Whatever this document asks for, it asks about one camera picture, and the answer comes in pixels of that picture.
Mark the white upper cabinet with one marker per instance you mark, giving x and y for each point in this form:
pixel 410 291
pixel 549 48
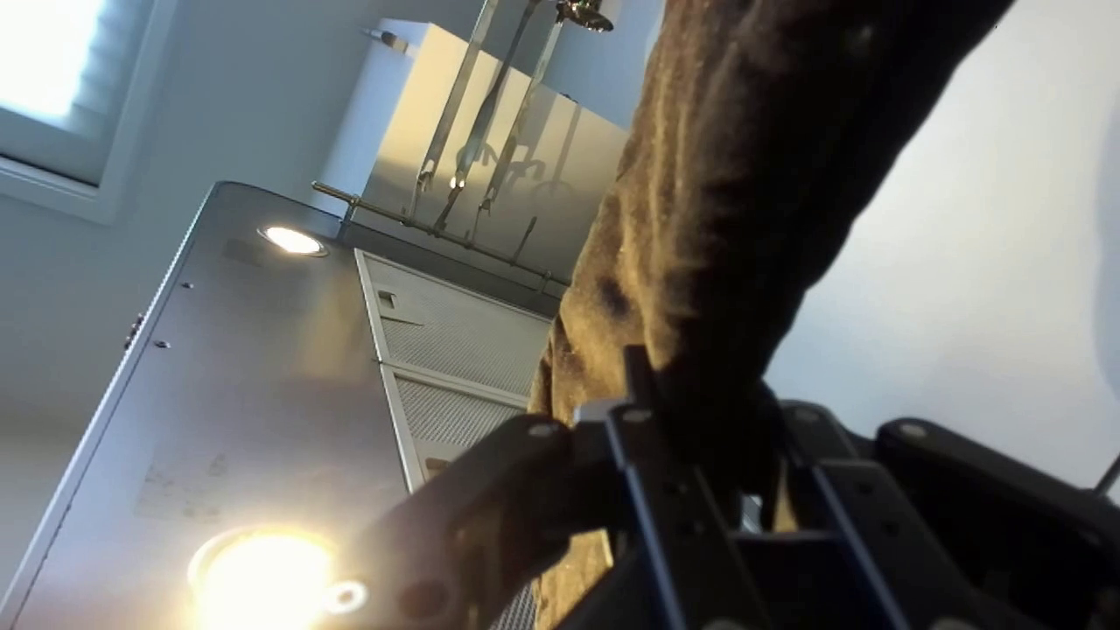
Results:
pixel 396 126

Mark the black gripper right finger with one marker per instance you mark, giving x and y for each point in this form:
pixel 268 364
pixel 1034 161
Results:
pixel 967 525

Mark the black oven mitt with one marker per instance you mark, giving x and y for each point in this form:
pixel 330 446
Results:
pixel 746 175

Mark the steel range hood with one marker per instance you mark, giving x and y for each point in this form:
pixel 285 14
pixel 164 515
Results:
pixel 232 397

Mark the bright window with blind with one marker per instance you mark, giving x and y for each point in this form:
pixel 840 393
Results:
pixel 58 73

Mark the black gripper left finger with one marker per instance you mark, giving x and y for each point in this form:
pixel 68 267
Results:
pixel 492 503

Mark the round hood light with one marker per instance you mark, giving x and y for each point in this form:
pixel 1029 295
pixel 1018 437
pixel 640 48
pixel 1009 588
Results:
pixel 292 239
pixel 268 582

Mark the hanging small steel utensil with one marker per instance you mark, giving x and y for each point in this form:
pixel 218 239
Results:
pixel 512 126

